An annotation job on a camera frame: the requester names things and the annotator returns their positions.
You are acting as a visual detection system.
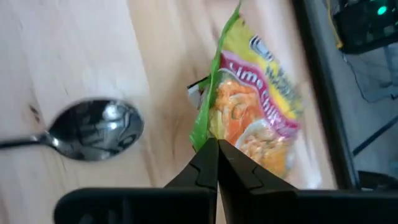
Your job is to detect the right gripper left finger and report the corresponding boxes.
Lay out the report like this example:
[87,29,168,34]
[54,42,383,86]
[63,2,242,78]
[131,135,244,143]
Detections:
[164,138,219,191]

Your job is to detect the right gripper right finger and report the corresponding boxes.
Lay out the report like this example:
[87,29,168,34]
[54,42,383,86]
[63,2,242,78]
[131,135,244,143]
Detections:
[217,139,299,195]

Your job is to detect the lime chili ramen packet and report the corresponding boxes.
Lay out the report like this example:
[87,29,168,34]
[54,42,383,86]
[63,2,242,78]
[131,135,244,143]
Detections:
[186,1,304,180]

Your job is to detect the dull steel spoon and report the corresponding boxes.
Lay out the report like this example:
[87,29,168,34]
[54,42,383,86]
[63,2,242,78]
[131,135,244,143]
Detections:
[0,98,146,162]

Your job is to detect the black metal table frame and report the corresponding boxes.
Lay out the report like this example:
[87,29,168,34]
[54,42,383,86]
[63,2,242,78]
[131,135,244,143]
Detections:
[291,0,361,191]

